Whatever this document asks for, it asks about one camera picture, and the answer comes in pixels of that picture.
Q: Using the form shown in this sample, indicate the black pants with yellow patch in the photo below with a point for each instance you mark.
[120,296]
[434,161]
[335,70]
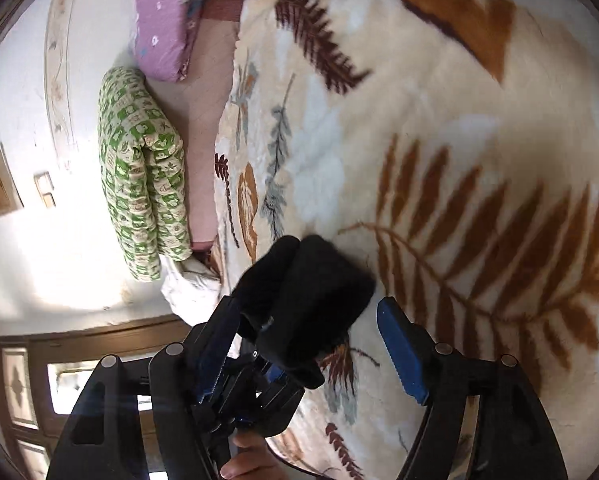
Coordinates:
[319,290]

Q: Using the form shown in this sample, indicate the wall switch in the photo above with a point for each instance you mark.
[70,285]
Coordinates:
[44,190]

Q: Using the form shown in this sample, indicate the green patterned folded quilt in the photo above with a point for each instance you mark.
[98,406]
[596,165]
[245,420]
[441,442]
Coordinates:
[134,170]

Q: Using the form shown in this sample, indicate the pink brown quilted bed sheet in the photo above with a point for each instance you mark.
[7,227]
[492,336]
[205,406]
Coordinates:
[204,160]

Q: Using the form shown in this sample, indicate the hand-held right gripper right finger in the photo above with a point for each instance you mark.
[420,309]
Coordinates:
[402,350]

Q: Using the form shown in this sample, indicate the white printed pillow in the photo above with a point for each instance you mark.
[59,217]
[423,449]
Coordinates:
[189,290]

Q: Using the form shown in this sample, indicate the person's left hand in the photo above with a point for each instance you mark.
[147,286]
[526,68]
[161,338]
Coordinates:
[252,460]

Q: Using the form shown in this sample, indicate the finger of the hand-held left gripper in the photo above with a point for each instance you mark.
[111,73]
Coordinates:
[279,402]
[234,390]

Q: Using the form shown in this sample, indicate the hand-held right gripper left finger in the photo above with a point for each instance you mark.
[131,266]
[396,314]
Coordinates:
[212,360]

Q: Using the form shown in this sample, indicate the leaf print fleece blanket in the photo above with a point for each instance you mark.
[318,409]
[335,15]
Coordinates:
[429,110]

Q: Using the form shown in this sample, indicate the purple floral pillow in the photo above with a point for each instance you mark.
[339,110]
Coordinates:
[159,25]

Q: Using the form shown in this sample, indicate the wooden door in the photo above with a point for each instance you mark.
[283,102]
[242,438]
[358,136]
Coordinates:
[29,340]

